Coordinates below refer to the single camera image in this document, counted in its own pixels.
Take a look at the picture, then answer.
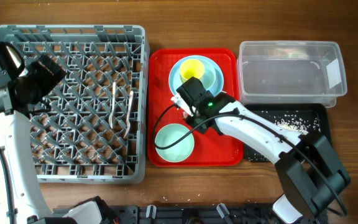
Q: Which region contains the white plastic spoon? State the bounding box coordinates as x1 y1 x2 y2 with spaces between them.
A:
124 90 134 138

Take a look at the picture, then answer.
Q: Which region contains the white plastic fork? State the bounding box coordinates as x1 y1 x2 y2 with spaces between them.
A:
108 81 116 129

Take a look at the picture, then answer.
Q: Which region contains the rice food waste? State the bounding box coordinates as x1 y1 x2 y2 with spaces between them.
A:
247 110 323 162

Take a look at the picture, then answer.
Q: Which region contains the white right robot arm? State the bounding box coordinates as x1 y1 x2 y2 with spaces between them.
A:
171 78 351 223

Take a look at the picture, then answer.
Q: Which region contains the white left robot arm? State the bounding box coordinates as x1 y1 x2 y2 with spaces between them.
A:
0 42 66 223

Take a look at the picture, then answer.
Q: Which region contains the grey dishwasher rack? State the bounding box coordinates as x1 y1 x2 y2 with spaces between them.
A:
0 25 150 184

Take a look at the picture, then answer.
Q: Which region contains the black waste tray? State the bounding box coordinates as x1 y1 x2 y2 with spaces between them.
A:
241 103 335 163

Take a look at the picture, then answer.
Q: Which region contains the red plastic tray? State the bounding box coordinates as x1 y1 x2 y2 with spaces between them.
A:
147 48 244 167

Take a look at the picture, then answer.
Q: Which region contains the yellow plastic cup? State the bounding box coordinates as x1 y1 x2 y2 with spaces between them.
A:
180 58 205 83

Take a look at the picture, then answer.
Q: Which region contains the light blue plate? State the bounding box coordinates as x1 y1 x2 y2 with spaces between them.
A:
168 55 224 96

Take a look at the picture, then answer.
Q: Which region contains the clear plastic bin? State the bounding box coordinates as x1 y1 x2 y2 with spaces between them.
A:
237 40 347 108

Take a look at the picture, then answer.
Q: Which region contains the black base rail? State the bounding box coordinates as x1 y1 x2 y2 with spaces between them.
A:
111 203 282 224

